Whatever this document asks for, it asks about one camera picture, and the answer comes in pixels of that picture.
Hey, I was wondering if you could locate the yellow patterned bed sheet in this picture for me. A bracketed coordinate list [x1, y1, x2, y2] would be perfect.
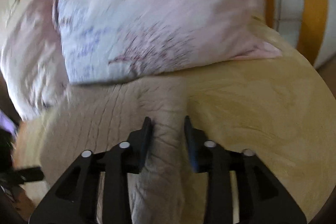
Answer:
[13, 15, 336, 224]

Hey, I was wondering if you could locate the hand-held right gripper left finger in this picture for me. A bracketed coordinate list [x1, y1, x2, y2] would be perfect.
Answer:
[29, 116, 153, 224]

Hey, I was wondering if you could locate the pink pillow with tree print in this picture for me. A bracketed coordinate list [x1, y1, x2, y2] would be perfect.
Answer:
[56, 0, 283, 86]

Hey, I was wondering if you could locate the purple cloth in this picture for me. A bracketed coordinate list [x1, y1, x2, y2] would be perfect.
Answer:
[0, 110, 19, 136]

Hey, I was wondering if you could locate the pink floral pillow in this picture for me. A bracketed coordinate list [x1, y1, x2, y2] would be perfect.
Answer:
[0, 0, 70, 121]

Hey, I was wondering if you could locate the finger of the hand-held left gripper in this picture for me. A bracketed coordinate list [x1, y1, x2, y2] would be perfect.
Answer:
[16, 166, 44, 184]

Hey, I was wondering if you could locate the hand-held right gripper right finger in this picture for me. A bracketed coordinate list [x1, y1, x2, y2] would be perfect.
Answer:
[184, 115, 307, 224]

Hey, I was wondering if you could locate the beige cable knit sweater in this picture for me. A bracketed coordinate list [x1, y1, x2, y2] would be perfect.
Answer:
[39, 79, 190, 224]

